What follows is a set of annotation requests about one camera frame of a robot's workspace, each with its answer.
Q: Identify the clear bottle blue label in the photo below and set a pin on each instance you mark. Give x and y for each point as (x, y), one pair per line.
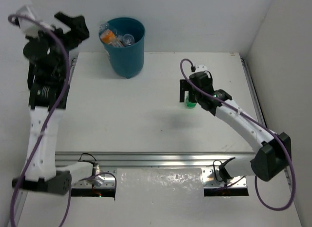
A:
(128, 40)

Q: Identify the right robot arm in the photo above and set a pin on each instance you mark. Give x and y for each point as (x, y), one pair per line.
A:
(270, 149)

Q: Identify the orange bottle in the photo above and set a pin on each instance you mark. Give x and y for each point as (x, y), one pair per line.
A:
(110, 39)

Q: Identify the aluminium front rail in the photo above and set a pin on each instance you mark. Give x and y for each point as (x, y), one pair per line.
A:
(162, 159)

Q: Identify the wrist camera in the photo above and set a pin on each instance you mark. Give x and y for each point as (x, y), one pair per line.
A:
(199, 68)
(29, 21)

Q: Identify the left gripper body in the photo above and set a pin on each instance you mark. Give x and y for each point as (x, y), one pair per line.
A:
(73, 30)

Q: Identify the clear bottle blue cap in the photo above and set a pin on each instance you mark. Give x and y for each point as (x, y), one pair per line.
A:
(105, 27)

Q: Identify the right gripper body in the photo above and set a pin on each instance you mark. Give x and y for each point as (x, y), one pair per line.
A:
(193, 94)

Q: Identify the green plastic bottle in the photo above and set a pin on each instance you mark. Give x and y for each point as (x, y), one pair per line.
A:
(190, 102)

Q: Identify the teal plastic bin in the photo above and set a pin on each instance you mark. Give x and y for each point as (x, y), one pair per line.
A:
(127, 61)

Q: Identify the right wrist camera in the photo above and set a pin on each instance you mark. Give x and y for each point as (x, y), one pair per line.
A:
(199, 68)

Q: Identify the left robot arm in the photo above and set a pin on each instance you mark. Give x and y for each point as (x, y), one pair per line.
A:
(48, 82)

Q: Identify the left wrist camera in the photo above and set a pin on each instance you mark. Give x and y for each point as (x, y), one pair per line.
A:
(29, 21)

